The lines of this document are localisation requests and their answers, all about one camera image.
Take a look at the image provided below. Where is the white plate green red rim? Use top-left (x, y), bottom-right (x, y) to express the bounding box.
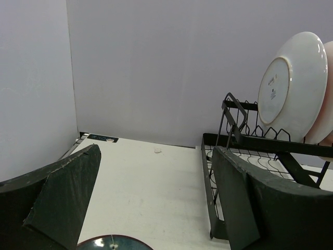
top-left (305, 41), bottom-right (332, 146)

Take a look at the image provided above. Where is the black wire dish rack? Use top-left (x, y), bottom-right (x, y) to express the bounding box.
top-left (201, 93), bottom-right (332, 240)

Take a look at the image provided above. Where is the red plate blue flower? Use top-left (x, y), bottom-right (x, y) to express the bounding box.
top-left (258, 32), bottom-right (328, 142)

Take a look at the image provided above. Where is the dark teal round plate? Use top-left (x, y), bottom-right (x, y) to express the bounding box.
top-left (76, 234), bottom-right (153, 250)

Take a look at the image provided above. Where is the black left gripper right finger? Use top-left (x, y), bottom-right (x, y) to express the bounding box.
top-left (212, 146), bottom-right (332, 249)

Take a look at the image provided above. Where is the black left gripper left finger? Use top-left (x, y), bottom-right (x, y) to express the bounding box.
top-left (1, 144), bottom-right (101, 249)

